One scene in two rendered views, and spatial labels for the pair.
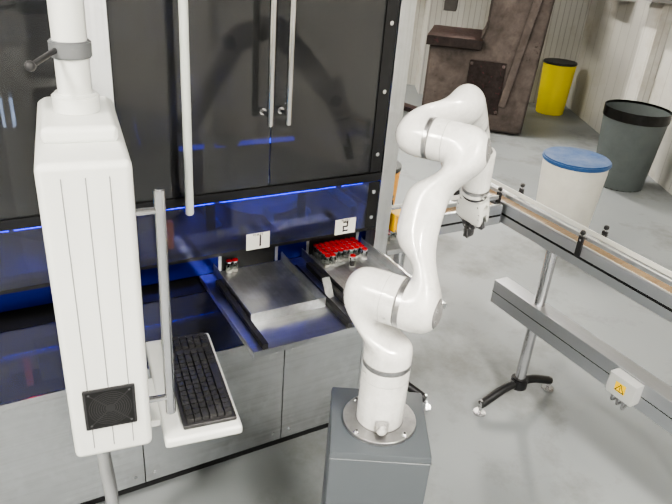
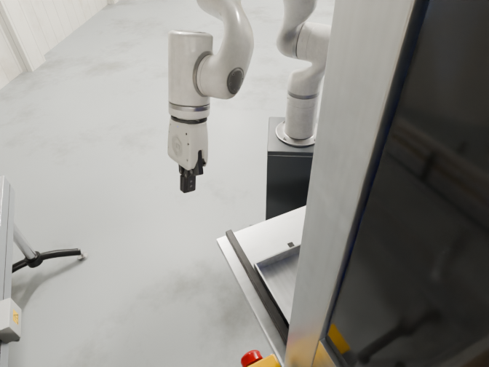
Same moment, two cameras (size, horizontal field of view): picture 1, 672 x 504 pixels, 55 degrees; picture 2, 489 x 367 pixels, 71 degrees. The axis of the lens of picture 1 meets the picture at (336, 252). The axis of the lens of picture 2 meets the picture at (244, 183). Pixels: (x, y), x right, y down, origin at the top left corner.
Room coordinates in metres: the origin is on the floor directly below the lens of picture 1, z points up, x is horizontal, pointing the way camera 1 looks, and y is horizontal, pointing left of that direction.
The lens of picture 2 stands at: (2.48, -0.22, 1.66)
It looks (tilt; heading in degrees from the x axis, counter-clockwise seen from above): 42 degrees down; 187
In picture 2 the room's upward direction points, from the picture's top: 2 degrees counter-clockwise
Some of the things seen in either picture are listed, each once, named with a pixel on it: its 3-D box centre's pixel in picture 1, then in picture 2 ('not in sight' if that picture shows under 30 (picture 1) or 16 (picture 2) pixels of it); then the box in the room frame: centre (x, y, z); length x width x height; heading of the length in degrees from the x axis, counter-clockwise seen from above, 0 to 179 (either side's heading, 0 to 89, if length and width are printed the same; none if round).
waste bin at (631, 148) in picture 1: (627, 146); not in sight; (5.79, -2.57, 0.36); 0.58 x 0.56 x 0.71; 1
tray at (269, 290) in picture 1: (267, 284); not in sight; (1.87, 0.22, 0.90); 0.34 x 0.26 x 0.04; 31
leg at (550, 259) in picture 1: (534, 321); not in sight; (2.49, -0.92, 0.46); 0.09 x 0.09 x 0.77; 31
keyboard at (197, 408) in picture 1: (196, 375); not in sight; (1.47, 0.37, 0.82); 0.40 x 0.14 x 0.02; 23
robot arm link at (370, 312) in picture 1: (379, 317); (315, 61); (1.31, -0.12, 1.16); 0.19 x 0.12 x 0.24; 65
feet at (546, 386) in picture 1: (517, 389); not in sight; (2.49, -0.92, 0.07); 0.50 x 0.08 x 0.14; 121
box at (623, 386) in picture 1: (624, 387); (8, 320); (2.00, -1.14, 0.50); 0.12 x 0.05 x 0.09; 31
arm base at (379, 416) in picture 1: (382, 391); (300, 113); (1.30, -0.15, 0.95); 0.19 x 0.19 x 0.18
